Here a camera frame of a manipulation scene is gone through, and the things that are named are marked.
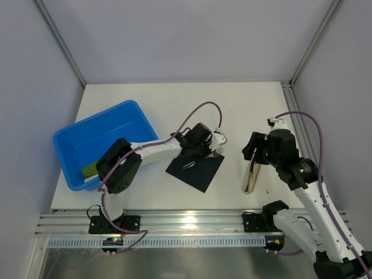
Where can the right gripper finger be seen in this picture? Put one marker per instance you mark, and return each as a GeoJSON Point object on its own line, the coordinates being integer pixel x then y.
{"type": "Point", "coordinates": [248, 152]}
{"type": "Point", "coordinates": [256, 139]}

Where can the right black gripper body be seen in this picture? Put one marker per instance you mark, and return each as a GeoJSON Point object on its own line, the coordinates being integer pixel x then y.
{"type": "Point", "coordinates": [255, 146]}

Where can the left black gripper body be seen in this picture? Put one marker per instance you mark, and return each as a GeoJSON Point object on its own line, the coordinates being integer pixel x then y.
{"type": "Point", "coordinates": [196, 149]}

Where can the silver fork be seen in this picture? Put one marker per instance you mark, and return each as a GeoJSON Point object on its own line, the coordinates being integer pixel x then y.
{"type": "Point", "coordinates": [213, 154]}

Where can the black paper napkin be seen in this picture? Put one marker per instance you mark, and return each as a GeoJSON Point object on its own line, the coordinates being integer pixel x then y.
{"type": "Point", "coordinates": [198, 175]}

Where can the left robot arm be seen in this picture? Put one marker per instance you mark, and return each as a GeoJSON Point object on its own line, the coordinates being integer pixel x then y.
{"type": "Point", "coordinates": [121, 162]}

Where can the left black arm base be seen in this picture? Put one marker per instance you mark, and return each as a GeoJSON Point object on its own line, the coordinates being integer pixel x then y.
{"type": "Point", "coordinates": [100, 225]}

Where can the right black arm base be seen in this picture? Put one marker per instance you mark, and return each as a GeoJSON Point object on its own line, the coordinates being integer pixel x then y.
{"type": "Point", "coordinates": [253, 222]}

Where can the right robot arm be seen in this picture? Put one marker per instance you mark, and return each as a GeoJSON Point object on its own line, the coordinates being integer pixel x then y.
{"type": "Point", "coordinates": [334, 251]}

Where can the green packet in bin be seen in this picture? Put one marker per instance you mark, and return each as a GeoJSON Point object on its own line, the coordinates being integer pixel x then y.
{"type": "Point", "coordinates": [90, 172]}

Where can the blue plastic bin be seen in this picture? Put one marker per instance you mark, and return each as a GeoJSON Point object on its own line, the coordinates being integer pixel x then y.
{"type": "Point", "coordinates": [85, 141]}

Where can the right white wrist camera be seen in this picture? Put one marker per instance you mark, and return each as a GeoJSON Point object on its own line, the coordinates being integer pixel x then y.
{"type": "Point", "coordinates": [277, 124]}

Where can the right frame post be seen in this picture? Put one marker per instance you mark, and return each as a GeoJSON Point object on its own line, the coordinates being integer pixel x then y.
{"type": "Point", "coordinates": [316, 39]}

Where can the frame post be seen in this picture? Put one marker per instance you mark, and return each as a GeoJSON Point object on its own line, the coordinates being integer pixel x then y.
{"type": "Point", "coordinates": [316, 39]}
{"type": "Point", "coordinates": [57, 36]}

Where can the slotted cable duct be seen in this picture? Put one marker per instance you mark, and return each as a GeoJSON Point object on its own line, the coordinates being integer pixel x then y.
{"type": "Point", "coordinates": [220, 241]}

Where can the aluminium rail frame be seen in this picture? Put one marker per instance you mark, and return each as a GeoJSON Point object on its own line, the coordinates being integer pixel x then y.
{"type": "Point", "coordinates": [158, 222]}

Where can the left frame post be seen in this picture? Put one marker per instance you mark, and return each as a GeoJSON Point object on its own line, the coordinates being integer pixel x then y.
{"type": "Point", "coordinates": [57, 36]}

